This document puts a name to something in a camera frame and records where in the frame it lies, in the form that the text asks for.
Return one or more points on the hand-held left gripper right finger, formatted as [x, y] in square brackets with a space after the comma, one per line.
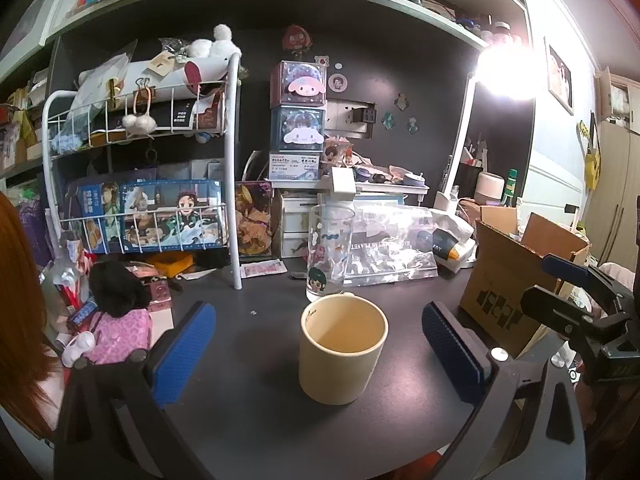
[450, 355]

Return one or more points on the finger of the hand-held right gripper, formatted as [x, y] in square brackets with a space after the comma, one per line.
[550, 307]
[565, 266]

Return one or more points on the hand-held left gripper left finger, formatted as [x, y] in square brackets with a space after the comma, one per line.
[185, 350]

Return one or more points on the cream cup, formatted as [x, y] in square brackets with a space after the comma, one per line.
[340, 365]

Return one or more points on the brown cardboard box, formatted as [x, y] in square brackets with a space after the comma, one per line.
[500, 280]

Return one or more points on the small pink case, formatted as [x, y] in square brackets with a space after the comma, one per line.
[159, 296]

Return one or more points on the doll with pink dress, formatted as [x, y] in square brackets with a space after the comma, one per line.
[122, 325]

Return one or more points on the beige wardrobe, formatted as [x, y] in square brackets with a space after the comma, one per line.
[617, 195]

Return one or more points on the green bottle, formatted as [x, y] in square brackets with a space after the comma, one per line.
[510, 190]

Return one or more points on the beige cylinder humidifier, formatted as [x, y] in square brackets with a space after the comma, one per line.
[490, 187]

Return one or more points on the clear plastic zip bag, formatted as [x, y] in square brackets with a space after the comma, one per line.
[390, 255]

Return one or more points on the anime picture box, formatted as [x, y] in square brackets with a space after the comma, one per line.
[170, 215]

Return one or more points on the purple card box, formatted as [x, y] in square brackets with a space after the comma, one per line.
[254, 220]

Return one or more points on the clear glass with cartoon print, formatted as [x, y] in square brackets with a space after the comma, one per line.
[327, 250]

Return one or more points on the small white drawer unit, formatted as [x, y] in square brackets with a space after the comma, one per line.
[295, 225]

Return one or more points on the reddish-brown hair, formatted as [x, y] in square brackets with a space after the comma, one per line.
[20, 310]

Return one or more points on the white desk lamp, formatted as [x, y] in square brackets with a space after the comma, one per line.
[462, 125]

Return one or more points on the small white cube box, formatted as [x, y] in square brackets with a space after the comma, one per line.
[342, 181]

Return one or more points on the white labelled box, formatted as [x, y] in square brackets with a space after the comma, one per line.
[295, 166]

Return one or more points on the blue character display box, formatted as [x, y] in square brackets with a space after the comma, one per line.
[299, 130]

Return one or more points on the pink character display box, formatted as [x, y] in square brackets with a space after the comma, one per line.
[299, 85]

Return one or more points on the white plush toy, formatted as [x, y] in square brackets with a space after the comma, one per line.
[212, 45]

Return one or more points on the framed wall picture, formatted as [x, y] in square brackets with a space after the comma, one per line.
[559, 77]

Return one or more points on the wall power socket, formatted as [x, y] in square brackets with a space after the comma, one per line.
[350, 116]

